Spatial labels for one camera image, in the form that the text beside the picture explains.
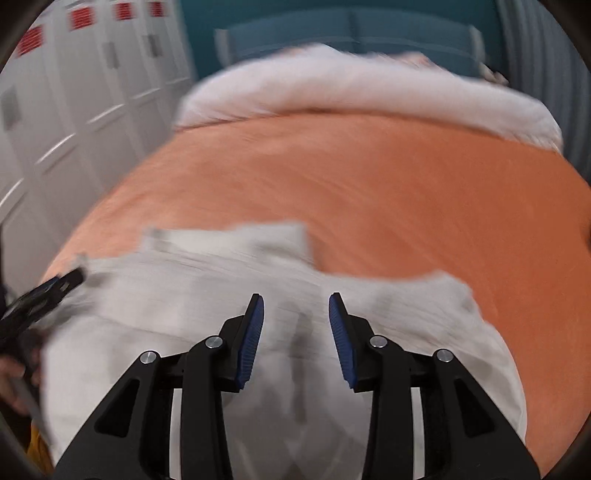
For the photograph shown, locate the white panelled wardrobe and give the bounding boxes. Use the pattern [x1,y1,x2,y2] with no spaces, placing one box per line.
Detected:
[0,0,199,259]

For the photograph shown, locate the pale pink duvet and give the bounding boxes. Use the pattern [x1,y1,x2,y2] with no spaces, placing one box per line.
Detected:
[173,44,564,153]

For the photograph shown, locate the person's left hand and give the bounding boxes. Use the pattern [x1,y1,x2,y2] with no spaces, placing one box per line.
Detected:
[0,357,35,416]

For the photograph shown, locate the orange plush bed blanket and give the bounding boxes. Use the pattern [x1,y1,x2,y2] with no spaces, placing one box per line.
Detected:
[41,111,591,480]

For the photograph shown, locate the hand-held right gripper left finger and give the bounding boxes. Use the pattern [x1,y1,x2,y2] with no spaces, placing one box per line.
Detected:
[53,293,265,480]

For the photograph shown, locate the white zip-up padded jacket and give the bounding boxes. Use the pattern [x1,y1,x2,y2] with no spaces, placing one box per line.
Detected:
[39,222,529,480]

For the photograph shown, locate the blue upholstered headboard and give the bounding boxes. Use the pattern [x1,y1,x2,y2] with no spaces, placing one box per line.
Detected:
[215,9,485,79]

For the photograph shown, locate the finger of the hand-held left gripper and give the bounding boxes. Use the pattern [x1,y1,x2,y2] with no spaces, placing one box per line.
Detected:
[0,268,87,344]

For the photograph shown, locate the grey curtain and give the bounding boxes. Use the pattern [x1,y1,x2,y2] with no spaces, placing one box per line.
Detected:
[496,0,591,185]

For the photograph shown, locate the yellow trousers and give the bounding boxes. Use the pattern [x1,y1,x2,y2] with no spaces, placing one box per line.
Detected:
[25,425,54,476]

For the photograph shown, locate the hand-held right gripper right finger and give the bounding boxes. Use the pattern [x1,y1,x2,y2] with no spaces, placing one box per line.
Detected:
[329,292,541,480]

